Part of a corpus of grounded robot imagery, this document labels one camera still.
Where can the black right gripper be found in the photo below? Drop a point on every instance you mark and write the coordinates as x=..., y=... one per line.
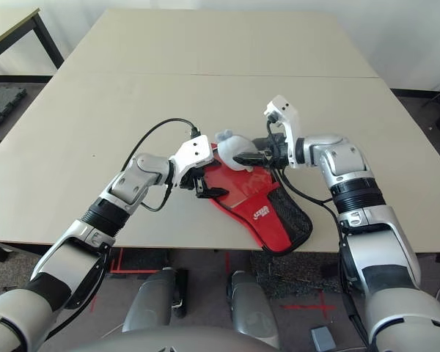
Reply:
x=276, y=152

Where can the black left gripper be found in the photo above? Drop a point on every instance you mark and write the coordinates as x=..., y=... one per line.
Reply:
x=190, y=181

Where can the red black paddle case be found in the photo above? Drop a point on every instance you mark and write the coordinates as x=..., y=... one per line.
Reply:
x=271, y=227

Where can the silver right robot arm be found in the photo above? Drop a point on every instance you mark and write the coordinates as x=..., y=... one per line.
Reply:
x=348, y=165

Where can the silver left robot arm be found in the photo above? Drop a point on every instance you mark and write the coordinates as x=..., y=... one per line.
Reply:
x=132, y=183

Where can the grey robot right leg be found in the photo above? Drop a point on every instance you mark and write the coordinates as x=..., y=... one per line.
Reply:
x=253, y=311

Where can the grey robot leg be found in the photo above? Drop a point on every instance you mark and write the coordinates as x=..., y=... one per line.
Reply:
x=253, y=311
x=148, y=300

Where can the grey robot left leg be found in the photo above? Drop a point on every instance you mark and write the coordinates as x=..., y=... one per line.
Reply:
x=148, y=300

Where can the grey robot torso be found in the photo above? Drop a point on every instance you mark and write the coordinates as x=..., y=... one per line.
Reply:
x=187, y=342

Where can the small grey box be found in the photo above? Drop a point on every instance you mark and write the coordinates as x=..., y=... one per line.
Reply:
x=324, y=338

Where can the black foam floor mat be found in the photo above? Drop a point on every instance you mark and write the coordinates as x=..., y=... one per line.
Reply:
x=1, y=106

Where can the black framed side table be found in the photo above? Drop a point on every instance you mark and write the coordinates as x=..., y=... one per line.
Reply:
x=11, y=25

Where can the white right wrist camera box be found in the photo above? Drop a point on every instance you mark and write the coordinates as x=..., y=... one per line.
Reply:
x=287, y=117

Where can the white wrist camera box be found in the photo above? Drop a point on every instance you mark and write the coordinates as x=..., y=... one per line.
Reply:
x=194, y=150
x=287, y=117

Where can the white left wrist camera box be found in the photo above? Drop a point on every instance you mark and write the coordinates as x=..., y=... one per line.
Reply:
x=194, y=150

